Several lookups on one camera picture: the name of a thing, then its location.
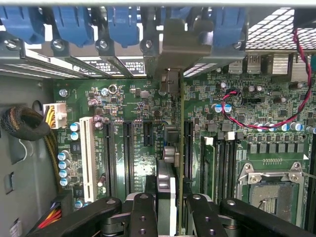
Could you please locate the black RAM slot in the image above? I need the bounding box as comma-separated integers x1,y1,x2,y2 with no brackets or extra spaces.
305,130,316,234
223,138,231,205
231,137,238,200
214,138,223,205

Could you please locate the green RAM stick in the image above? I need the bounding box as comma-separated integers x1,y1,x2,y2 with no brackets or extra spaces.
200,135,216,202

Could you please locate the long black expansion slot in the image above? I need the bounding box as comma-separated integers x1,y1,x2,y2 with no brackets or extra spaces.
184,120,195,182
102,119,116,198
122,120,136,197

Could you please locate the CPU socket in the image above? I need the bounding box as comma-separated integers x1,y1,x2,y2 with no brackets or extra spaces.
236,161,308,229

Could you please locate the white expansion slot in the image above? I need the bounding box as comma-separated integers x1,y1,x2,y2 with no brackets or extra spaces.
79,116,99,203

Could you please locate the short black expansion slot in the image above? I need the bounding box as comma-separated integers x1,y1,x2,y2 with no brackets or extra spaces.
143,121,154,147

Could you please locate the green motherboard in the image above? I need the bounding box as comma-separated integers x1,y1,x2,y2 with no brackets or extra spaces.
53,74,316,230

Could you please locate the black open PC case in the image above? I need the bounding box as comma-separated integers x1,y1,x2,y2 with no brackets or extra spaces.
0,0,316,237

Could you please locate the white power connector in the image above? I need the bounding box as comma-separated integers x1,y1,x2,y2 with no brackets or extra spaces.
43,102,68,129

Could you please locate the metal slot cover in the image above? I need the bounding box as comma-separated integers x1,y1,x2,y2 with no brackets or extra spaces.
95,38,133,79
139,37,160,78
0,38,67,80
50,39,106,79

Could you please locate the silver USB port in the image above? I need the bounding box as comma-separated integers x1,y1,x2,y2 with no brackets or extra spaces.
246,55,262,74
228,56,245,74

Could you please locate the ribbed metal port housing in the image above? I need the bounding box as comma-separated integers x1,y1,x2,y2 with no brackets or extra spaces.
271,53,290,75

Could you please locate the red yellow wire bundle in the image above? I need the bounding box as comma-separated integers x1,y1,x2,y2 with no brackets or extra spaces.
37,201,62,229

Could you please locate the braided black yellow cable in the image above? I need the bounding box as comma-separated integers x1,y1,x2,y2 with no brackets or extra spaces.
0,106,62,196

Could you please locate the red and black wire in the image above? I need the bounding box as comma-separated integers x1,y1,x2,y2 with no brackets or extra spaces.
221,27,313,130

